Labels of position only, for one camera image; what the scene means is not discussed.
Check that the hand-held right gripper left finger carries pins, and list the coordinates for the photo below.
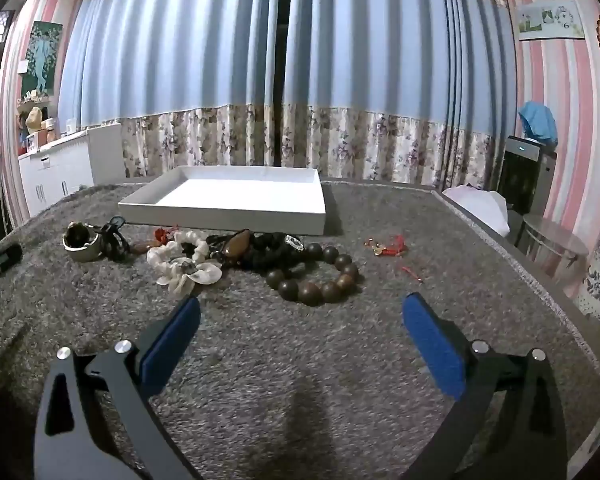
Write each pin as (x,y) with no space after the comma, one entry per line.
(172,345)

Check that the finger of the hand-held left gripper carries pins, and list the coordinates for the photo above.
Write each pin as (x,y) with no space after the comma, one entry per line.
(2,258)

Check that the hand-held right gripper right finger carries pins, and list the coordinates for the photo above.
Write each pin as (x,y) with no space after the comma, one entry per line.
(432,345)

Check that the white bangle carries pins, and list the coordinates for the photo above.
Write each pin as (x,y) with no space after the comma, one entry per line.
(82,254)

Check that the white shallow tray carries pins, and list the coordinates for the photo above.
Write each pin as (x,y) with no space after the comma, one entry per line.
(240,195)

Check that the white fabric flower scrunchie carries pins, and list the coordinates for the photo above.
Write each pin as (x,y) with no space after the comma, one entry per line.
(170,260)

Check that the white cabinet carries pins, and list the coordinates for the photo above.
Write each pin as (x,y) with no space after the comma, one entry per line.
(60,170)

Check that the grey shaggy rug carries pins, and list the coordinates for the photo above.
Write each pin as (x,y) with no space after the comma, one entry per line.
(280,360)

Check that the black hair clip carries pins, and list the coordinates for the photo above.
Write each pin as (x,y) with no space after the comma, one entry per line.
(114,240)

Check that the beige hat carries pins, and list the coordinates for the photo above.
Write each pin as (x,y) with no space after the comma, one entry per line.
(33,119)

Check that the white plastic bag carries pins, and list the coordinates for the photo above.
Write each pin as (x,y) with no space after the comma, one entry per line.
(477,207)

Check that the round glass side table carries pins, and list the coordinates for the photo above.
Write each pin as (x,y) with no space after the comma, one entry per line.
(555,240)

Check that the black water dispenser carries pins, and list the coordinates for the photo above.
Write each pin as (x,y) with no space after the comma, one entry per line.
(522,175)

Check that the blue cloth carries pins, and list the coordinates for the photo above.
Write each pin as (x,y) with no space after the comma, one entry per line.
(539,122)

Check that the blue floral curtain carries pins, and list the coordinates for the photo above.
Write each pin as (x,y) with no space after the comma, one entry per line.
(390,60)
(180,60)

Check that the green wall poster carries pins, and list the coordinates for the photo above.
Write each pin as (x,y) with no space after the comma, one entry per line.
(41,60)

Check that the white wall calendar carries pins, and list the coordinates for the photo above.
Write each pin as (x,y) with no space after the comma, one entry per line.
(550,20)

